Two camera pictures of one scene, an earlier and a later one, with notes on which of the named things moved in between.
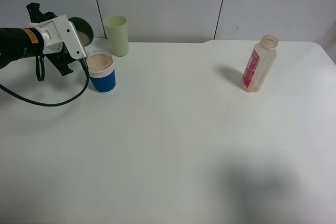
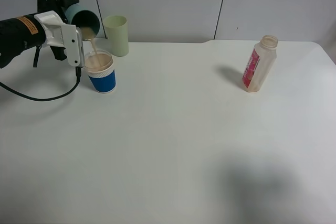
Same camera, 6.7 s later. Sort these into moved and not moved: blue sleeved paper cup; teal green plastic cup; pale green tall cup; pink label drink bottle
Moved: teal green plastic cup
Not moved: pale green tall cup; blue sleeved paper cup; pink label drink bottle
